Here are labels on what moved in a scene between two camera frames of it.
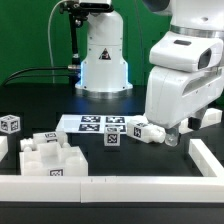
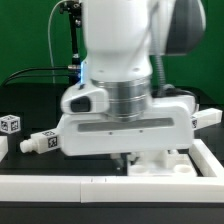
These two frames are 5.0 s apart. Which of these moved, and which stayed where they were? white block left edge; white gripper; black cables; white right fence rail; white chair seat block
Moved: white gripper; white chair seat block
Stayed: white right fence rail; black cables; white block left edge
